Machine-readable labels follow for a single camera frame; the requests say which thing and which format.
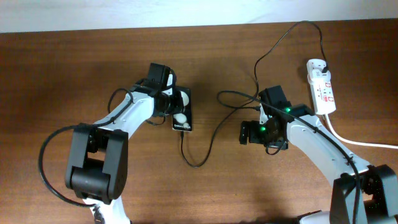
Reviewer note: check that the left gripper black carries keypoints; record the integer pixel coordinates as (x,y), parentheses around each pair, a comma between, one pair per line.
(178,105)

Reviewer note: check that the white power strip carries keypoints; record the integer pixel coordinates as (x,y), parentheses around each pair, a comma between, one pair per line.
(322,96)

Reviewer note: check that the white USB charger adapter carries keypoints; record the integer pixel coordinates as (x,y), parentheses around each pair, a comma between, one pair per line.
(318,70)

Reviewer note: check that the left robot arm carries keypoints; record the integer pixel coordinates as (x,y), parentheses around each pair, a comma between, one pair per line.
(98,161)

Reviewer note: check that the black Galaxy smartphone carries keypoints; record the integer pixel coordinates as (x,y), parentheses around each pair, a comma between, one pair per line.
(183,121)

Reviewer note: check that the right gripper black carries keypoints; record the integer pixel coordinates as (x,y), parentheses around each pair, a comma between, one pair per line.
(254,136)

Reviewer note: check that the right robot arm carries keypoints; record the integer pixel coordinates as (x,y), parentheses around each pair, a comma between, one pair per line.
(362,193)

